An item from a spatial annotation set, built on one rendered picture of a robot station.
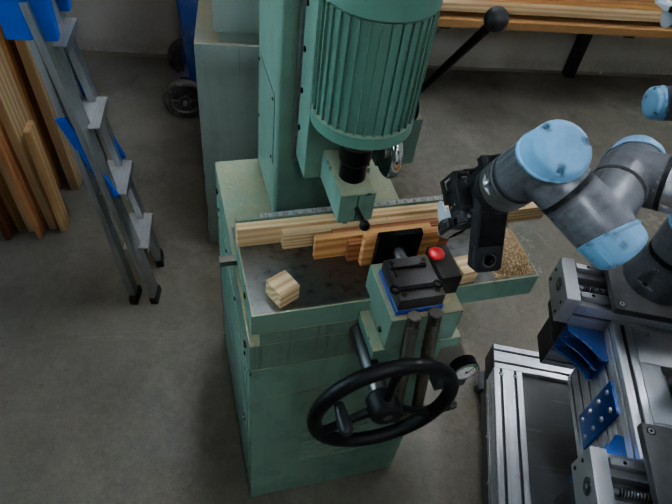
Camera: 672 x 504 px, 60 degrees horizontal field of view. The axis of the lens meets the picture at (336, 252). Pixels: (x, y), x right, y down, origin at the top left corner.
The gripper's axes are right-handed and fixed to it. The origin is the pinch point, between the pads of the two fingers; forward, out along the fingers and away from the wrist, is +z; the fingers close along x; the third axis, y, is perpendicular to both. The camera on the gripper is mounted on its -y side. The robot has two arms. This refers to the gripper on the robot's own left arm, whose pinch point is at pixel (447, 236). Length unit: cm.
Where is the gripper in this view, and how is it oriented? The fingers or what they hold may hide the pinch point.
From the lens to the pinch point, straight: 102.3
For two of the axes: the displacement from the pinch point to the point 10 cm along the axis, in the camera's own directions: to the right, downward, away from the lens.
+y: -1.7, -9.7, 1.8
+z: -2.2, 2.1, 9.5
